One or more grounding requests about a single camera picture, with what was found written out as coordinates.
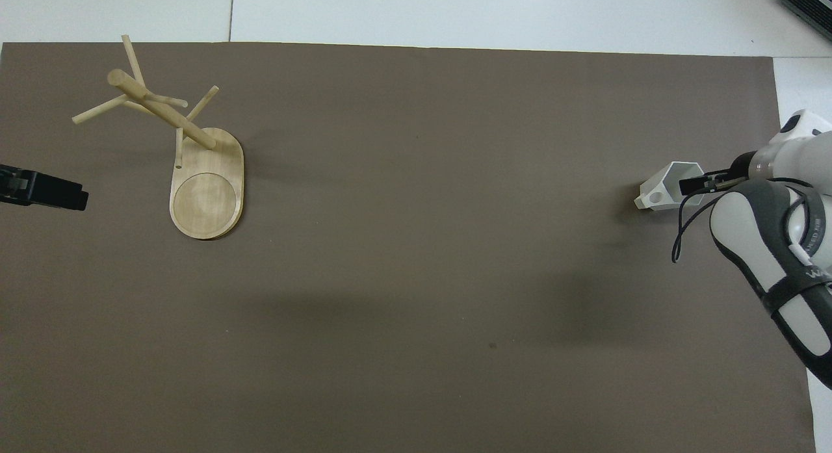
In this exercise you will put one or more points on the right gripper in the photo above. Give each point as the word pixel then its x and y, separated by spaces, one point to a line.
pixel 741 163

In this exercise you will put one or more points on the white hexagonal cup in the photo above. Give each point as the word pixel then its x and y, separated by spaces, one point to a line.
pixel 658 190

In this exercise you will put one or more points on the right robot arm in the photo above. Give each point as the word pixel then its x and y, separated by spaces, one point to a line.
pixel 796 290

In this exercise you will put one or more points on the wooden cup rack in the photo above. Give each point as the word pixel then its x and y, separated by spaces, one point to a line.
pixel 208 196

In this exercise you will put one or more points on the grey metal device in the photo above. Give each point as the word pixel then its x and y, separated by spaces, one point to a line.
pixel 809 1

